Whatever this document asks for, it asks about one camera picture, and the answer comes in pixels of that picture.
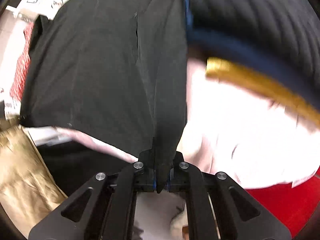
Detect black sweatshirt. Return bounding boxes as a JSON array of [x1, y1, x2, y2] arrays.
[[21, 0, 187, 191]]

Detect pink bed sheet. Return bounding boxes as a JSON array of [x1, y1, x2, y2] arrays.
[[28, 59, 319, 237]]

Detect yellow-gold cloth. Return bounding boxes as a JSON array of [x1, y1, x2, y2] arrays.
[[206, 57, 319, 126]]

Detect red patterned cloth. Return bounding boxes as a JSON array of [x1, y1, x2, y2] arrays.
[[9, 23, 34, 101]]

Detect navy quilted jacket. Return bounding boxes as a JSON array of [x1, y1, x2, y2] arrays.
[[184, 0, 319, 108]]

